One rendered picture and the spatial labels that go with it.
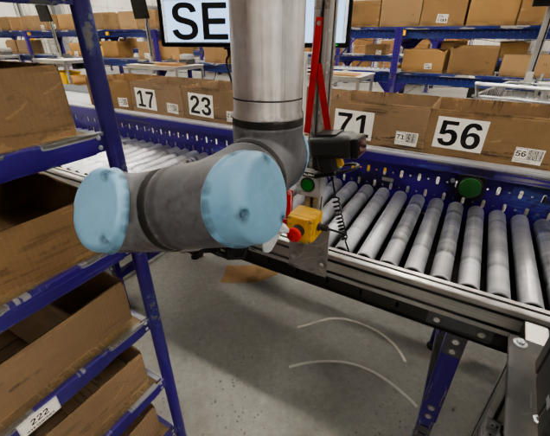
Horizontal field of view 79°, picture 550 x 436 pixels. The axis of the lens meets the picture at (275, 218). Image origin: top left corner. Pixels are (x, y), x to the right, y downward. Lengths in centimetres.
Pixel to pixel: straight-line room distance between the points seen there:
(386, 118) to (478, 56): 427
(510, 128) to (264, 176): 113
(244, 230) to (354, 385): 134
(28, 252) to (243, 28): 44
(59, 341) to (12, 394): 9
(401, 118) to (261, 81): 103
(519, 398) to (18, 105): 87
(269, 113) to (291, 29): 9
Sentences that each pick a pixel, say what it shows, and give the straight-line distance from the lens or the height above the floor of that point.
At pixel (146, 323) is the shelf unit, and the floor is 73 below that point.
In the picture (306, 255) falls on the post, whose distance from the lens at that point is 97.
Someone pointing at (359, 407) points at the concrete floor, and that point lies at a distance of 154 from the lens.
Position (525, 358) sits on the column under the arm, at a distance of 80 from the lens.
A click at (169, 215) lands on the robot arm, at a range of 33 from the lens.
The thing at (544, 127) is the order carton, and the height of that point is 102.
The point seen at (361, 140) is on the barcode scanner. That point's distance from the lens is 75.
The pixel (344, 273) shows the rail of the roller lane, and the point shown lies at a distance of 96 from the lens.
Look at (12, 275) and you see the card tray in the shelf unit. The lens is 63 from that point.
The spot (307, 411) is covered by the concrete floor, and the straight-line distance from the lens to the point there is 150.
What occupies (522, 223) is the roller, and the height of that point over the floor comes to 75.
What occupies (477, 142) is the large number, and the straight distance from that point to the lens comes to 138.
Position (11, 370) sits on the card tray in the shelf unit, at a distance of 71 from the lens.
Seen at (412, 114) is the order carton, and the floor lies 102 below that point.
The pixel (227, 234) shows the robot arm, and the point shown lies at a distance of 30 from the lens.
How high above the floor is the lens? 128
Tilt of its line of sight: 29 degrees down
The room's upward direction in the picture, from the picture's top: straight up
